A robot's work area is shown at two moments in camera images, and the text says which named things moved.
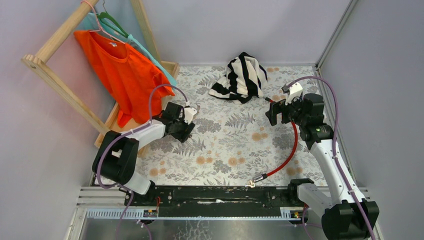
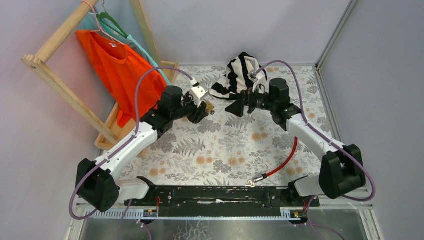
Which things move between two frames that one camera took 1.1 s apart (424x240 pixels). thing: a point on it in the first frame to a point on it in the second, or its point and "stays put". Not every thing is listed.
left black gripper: [183, 136] to [198, 113]
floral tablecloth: [231, 144] stays put
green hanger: [107, 15] stays put
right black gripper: [277, 107] to [247, 98]
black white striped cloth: [243, 81] stays put
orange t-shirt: [127, 76] stays put
